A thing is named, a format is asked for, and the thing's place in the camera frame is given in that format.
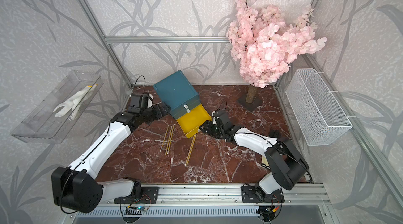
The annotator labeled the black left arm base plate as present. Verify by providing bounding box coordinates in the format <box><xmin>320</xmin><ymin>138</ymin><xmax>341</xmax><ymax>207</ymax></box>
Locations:
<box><xmin>113</xmin><ymin>186</ymin><xmax>159</xmax><ymax>205</ymax></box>

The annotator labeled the yellow pencil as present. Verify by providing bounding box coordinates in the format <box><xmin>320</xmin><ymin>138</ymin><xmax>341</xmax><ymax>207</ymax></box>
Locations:
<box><xmin>165</xmin><ymin>125</ymin><xmax>174</xmax><ymax>155</ymax></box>
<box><xmin>166</xmin><ymin>125</ymin><xmax>175</xmax><ymax>155</ymax></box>
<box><xmin>185</xmin><ymin>134</ymin><xmax>197</xmax><ymax>167</ymax></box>

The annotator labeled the pink artificial blossom tree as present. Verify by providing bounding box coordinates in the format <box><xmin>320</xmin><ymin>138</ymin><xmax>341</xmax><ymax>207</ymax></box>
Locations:
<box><xmin>227</xmin><ymin>0</ymin><xmax>327</xmax><ymax>111</ymax></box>

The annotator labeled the black glove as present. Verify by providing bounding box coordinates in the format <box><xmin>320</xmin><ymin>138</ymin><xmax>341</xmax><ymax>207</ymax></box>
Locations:
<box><xmin>269</xmin><ymin>129</ymin><xmax>282</xmax><ymax>139</ymax></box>

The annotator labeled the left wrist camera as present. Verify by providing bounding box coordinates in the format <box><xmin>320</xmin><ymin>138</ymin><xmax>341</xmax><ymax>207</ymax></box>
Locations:
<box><xmin>127</xmin><ymin>93</ymin><xmax>153</xmax><ymax>114</ymax></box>

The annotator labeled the white wire mesh basket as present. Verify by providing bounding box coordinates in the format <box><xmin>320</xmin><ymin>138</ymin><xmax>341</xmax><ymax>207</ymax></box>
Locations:
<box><xmin>285</xmin><ymin>69</ymin><xmax>353</xmax><ymax>146</ymax></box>

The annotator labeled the clear plastic wall tray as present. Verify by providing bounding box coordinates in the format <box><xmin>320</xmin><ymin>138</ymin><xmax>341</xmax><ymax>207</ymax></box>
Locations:
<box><xmin>10</xmin><ymin>71</ymin><xmax>103</xmax><ymax>144</ymax></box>

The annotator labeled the yellow pull-out drawer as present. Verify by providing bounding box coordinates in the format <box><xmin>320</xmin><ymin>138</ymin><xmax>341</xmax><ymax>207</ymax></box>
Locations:
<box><xmin>176</xmin><ymin>104</ymin><xmax>212</xmax><ymax>138</ymax></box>

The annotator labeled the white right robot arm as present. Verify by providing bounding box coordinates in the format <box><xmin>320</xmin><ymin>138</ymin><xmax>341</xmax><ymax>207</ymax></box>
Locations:
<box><xmin>199</xmin><ymin>109</ymin><xmax>309</xmax><ymax>195</ymax></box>

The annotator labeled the brown pencil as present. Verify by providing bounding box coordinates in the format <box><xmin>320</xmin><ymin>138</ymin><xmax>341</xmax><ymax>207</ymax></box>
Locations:
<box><xmin>160</xmin><ymin>126</ymin><xmax>170</xmax><ymax>152</ymax></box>

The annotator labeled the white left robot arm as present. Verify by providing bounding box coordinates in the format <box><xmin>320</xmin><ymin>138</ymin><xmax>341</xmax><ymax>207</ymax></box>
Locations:
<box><xmin>51</xmin><ymin>102</ymin><xmax>171</xmax><ymax>213</ymax></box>

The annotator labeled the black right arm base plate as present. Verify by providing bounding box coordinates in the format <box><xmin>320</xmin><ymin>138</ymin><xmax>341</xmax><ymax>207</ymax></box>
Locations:
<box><xmin>241</xmin><ymin>184</ymin><xmax>284</xmax><ymax>204</ymax></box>

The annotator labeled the white work glove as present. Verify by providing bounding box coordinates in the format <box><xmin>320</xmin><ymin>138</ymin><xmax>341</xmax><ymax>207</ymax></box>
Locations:
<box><xmin>53</xmin><ymin>84</ymin><xmax>98</xmax><ymax>121</ymax></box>

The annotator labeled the aluminium front rail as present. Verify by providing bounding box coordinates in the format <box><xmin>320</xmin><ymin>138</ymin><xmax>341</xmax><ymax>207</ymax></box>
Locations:
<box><xmin>65</xmin><ymin>183</ymin><xmax>331</xmax><ymax>207</ymax></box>

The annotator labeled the teal drawer cabinet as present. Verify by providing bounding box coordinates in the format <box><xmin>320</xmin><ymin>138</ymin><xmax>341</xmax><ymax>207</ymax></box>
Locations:
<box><xmin>153</xmin><ymin>70</ymin><xmax>201</xmax><ymax>120</ymax></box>

